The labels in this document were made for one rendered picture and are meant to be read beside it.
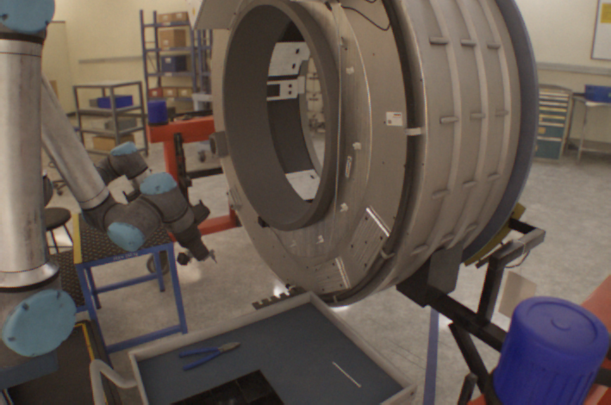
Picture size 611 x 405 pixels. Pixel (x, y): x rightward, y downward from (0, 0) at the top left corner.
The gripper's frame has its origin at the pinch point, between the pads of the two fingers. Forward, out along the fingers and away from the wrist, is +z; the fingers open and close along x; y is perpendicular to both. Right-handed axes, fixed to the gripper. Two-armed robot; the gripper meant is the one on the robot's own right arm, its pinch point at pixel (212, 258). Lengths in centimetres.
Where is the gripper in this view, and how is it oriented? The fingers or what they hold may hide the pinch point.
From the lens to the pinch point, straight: 129.0
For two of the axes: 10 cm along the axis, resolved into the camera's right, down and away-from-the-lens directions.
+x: 7.1, 3.3, -6.2
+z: 2.0, 7.4, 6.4
